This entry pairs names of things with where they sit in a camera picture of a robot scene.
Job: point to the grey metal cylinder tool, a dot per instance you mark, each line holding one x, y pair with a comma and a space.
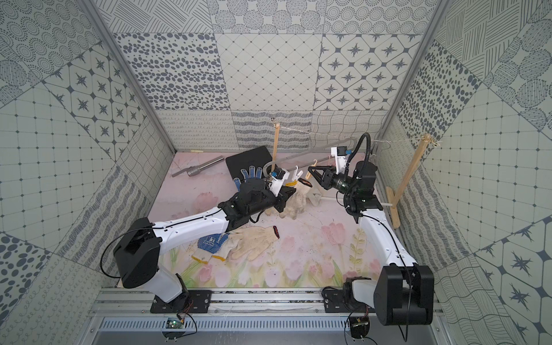
196, 169

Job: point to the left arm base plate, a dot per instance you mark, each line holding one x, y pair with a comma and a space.
185, 302

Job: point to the wooden drying rack frame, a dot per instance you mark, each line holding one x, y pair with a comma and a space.
393, 196

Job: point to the small black module right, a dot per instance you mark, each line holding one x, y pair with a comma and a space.
359, 326

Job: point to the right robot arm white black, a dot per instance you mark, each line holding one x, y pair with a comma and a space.
403, 293

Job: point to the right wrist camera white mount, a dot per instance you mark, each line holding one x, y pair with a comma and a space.
341, 156

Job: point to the grey clip hanger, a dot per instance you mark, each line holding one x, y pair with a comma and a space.
319, 154

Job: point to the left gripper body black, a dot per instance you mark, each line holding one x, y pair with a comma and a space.
284, 198

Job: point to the beige knit gloves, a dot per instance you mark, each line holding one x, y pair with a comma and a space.
253, 241

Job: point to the blue dotted glove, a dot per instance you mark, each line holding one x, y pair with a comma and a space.
214, 247
246, 175

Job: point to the white clothes peg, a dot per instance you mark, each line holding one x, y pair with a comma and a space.
297, 174

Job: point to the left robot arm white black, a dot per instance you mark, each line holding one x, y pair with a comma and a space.
137, 252

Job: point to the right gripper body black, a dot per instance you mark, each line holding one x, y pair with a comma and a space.
341, 182

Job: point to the small circuit board left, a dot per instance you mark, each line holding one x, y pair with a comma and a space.
173, 329

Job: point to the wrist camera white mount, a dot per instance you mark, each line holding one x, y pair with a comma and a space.
278, 176
341, 156

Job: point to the blue dotted glove far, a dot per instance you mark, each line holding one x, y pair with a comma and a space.
246, 175

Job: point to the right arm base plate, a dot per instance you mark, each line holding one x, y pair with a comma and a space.
342, 301

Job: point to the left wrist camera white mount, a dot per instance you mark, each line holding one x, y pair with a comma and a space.
278, 176

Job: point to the black flat pad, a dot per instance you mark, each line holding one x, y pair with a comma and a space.
258, 157

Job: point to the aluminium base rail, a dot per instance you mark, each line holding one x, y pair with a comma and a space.
237, 302

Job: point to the blue dotted glove near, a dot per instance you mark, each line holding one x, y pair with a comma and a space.
214, 247

